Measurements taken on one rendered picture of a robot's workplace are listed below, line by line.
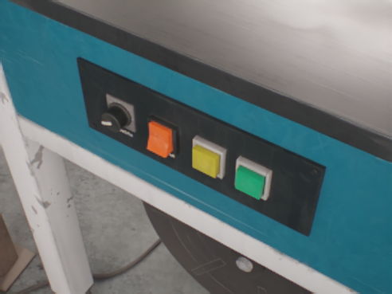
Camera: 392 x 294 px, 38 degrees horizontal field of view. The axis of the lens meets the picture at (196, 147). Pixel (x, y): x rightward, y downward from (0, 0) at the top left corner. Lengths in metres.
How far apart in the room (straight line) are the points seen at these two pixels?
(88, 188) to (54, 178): 0.51
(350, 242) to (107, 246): 0.80
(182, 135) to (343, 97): 0.16
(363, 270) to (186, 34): 0.25
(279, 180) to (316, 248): 0.08
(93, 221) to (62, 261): 0.33
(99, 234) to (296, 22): 0.85
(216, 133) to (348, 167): 0.11
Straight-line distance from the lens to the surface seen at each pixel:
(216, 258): 0.98
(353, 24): 0.50
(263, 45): 0.46
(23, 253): 1.25
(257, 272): 0.88
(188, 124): 0.50
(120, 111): 0.54
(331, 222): 0.49
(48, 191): 0.83
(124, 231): 1.25
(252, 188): 0.48
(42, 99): 0.65
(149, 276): 1.18
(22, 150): 0.76
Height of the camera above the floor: 1.01
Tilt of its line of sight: 46 degrees down
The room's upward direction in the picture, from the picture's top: straight up
